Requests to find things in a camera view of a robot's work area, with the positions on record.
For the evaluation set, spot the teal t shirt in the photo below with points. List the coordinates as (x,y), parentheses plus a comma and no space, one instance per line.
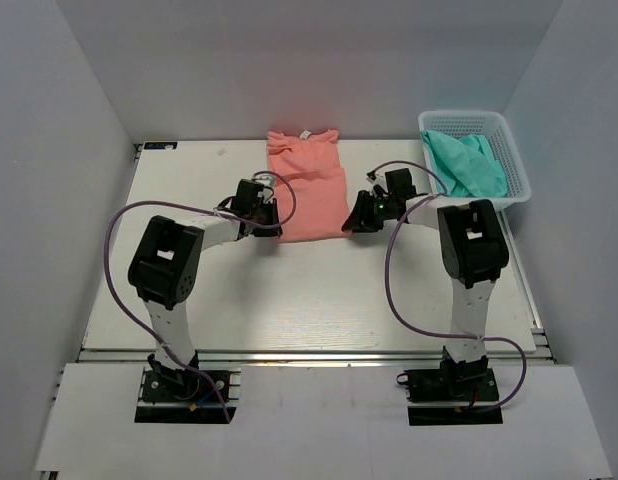
(467,166)

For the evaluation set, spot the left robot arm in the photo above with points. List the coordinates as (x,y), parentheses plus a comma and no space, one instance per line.
(165,265)

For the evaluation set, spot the pink t shirt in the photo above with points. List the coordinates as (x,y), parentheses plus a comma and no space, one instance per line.
(313,193)

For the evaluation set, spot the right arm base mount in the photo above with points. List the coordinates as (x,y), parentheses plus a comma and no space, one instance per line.
(452,394)

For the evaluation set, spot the blue table label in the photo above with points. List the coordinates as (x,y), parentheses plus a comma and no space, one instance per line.
(160,145)

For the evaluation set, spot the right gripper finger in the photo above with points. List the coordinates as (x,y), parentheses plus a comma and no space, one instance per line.
(360,210)
(362,226)

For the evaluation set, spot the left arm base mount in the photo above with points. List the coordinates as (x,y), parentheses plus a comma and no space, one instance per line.
(178,396)

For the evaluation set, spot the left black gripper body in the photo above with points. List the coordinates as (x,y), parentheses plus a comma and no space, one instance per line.
(260,210)

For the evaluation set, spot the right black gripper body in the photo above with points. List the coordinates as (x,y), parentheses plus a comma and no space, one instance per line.
(381,208)

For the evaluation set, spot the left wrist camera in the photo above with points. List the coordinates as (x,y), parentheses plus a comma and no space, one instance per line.
(267,179)

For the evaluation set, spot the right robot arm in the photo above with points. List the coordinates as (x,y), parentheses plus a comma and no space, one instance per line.
(473,252)

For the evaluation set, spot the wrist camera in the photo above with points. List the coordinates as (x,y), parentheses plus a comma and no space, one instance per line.
(267,179)
(378,187)

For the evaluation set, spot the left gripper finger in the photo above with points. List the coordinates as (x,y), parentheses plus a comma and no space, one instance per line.
(271,220)
(259,227)

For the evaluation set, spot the white plastic basket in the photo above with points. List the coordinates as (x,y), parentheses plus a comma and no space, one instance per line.
(494,127)

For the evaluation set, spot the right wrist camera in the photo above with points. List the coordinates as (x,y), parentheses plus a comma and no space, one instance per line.
(378,187)

